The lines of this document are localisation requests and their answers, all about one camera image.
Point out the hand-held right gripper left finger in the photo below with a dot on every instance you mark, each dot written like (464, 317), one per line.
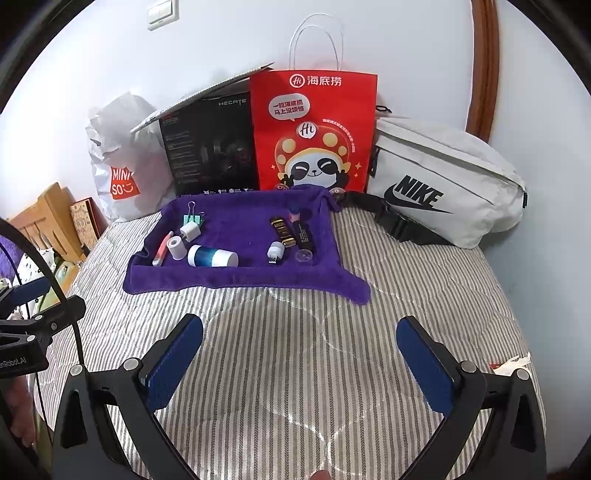
(173, 355)

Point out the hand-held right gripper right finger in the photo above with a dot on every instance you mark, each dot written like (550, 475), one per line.
(425, 360)

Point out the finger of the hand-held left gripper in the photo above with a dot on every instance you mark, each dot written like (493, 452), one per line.
(27, 290)
(60, 311)

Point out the blue and white bottle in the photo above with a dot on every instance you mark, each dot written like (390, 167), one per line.
(212, 256)

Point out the pink and white tube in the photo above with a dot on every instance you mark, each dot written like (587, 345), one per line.
(162, 249)

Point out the white tape roll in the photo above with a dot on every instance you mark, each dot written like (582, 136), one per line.
(175, 248)

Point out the white charger plug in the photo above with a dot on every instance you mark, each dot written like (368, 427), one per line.
(190, 230)

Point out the green binder clip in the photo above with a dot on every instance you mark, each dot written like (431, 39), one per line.
(196, 217)

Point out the white usb light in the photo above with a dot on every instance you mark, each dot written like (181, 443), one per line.
(275, 251)

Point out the clear round cap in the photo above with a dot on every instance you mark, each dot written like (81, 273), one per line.
(304, 256)

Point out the long black tube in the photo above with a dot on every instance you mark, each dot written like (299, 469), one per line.
(304, 237)

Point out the person's left hand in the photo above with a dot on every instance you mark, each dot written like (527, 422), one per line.
(18, 401)

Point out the printed cloth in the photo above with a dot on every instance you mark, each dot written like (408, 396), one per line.
(60, 270)

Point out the wooden headboard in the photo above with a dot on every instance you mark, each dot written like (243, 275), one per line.
(51, 207)

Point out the crumpled white paper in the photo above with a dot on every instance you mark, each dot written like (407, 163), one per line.
(512, 364)

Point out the brown patterned box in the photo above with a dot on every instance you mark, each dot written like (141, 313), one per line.
(83, 217)

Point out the purple towel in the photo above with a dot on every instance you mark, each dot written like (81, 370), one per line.
(240, 221)

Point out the white plastic shopping bag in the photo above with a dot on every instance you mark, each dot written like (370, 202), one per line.
(120, 147)

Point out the white waist bag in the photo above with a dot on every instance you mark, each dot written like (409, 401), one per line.
(448, 157)

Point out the black headset box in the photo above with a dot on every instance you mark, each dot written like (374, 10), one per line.
(207, 143)

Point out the red paper bag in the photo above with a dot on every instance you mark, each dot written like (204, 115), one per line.
(314, 106)

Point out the wooden door frame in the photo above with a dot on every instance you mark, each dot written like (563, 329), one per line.
(485, 69)

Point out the white light switch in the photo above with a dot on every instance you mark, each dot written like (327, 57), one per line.
(162, 11)

